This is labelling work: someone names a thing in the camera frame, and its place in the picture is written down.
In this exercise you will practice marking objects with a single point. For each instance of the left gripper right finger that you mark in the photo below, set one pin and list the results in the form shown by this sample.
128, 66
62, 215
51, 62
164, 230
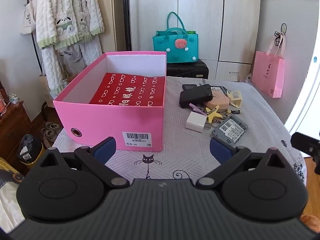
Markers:
230, 160

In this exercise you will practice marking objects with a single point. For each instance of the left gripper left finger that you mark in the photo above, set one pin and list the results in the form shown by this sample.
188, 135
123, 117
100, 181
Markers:
95, 158

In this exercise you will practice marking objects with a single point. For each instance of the grey wifi router device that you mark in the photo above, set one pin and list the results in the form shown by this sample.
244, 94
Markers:
230, 130

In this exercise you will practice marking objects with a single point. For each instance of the yellow starfish hair clip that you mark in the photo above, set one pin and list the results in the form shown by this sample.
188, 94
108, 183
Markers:
212, 114

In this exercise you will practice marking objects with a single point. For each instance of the white charger plug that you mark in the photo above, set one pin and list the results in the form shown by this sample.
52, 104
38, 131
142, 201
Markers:
196, 122

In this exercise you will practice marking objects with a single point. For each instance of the pink round compact case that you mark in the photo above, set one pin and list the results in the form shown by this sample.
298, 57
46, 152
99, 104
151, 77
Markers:
219, 99

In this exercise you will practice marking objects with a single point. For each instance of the purple starfish hair clip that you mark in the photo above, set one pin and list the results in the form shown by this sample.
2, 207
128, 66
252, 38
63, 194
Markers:
196, 109

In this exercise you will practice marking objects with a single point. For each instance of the cream claw hair clip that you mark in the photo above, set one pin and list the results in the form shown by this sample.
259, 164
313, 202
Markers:
235, 98

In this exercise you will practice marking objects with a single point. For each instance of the pink cardboard storage box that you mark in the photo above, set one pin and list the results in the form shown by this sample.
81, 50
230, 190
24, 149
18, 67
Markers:
134, 128

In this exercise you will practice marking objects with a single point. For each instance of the black power bank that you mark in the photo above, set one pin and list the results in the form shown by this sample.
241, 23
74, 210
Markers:
195, 95

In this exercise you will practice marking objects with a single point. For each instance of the grey sneakers pair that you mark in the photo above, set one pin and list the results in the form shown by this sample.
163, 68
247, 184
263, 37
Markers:
50, 133

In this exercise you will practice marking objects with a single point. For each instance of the red patterned box liner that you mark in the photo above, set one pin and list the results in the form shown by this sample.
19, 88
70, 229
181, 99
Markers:
130, 90

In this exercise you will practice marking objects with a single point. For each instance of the pink paper gift bag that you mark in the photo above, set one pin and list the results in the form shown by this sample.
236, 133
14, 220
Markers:
269, 69

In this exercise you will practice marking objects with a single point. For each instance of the brown wooden dresser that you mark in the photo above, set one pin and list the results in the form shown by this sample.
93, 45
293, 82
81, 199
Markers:
15, 123

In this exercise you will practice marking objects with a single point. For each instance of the black suitcase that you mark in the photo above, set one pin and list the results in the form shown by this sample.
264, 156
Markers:
196, 69

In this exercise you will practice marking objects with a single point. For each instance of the teal felt handbag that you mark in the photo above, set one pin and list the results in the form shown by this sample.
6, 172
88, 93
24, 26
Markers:
180, 45

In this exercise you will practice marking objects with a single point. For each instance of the white wardrobe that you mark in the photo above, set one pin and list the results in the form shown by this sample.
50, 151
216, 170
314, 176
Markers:
227, 30

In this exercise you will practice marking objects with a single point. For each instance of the white fluffy bathrobe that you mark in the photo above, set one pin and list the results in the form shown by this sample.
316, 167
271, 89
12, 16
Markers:
67, 24

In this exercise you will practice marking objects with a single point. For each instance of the white tote bag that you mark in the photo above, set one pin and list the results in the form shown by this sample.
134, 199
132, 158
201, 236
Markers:
28, 24

